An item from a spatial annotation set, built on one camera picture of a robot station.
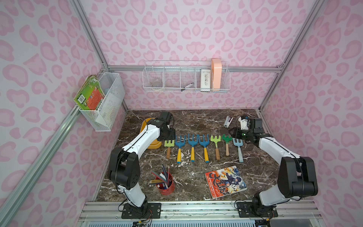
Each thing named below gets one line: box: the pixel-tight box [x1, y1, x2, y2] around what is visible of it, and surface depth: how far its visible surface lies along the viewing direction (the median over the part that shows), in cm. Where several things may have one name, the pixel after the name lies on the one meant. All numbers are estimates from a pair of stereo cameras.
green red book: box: [73, 74, 105, 111], surface depth 73 cm
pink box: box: [211, 58, 223, 90], surface depth 86 cm
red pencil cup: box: [155, 172, 175, 196], surface depth 77 cm
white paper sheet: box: [95, 92, 121, 130], surface depth 87 cm
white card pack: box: [200, 69, 211, 92], surface depth 93 cm
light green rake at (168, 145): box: [164, 139, 175, 159], surface depth 100 cm
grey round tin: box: [152, 81, 162, 88], surface depth 98 cm
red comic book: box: [204, 165, 248, 200], surface depth 83 cm
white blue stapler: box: [224, 115, 234, 129], surface depth 112 cm
